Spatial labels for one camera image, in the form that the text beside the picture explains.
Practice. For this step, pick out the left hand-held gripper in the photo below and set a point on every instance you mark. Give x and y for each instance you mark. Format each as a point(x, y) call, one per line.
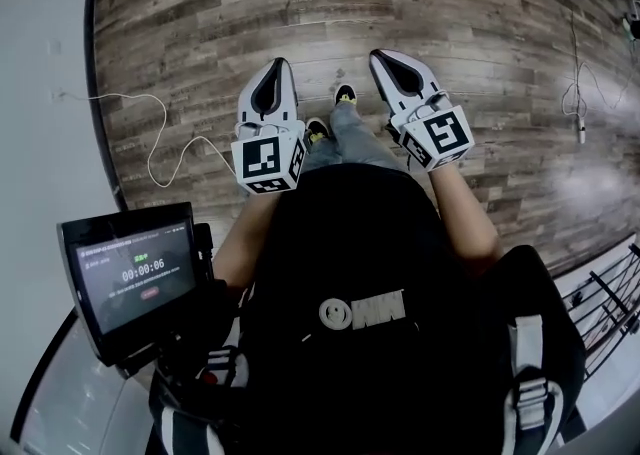
point(260, 158)

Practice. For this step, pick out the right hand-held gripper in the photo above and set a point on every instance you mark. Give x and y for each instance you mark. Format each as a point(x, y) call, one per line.
point(442, 135)

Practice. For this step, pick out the person's left forearm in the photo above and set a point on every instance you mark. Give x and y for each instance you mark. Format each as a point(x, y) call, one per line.
point(240, 238)

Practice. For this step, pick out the person's right forearm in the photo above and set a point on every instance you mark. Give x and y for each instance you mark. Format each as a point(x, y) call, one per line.
point(465, 223)

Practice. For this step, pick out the person's left shoe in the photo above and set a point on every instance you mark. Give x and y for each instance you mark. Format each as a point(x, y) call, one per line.
point(316, 127)

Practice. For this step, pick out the person's shoe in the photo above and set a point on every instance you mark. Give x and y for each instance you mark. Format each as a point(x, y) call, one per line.
point(345, 93)
point(316, 127)

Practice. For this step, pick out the person's right shoe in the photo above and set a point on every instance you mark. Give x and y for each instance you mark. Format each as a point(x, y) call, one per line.
point(345, 93)

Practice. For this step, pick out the person's right leg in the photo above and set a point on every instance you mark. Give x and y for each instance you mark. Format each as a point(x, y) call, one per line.
point(360, 138)

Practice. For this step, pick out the person's leg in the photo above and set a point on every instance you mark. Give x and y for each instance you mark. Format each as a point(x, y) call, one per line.
point(360, 138)
point(322, 153)

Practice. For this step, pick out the person's left leg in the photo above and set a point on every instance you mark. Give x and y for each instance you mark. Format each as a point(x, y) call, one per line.
point(322, 153)

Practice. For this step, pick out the person's black shirt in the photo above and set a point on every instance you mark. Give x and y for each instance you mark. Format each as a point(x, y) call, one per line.
point(350, 268)

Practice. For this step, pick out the black tablet screen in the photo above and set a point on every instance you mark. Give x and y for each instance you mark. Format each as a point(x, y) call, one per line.
point(130, 273)

